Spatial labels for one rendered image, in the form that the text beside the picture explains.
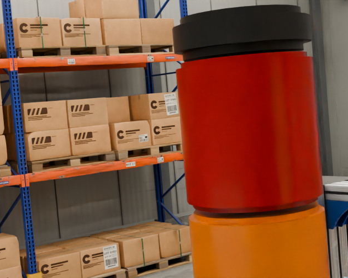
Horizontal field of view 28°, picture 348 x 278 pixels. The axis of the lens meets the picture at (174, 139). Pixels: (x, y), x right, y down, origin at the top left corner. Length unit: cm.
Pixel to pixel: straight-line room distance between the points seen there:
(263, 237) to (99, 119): 894
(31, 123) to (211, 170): 848
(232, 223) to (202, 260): 2
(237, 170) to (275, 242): 3
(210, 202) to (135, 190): 1080
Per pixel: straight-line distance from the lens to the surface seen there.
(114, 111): 984
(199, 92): 24
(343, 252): 220
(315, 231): 25
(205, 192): 24
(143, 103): 972
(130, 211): 1101
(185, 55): 25
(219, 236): 24
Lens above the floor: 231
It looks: 3 degrees down
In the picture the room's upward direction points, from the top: 5 degrees counter-clockwise
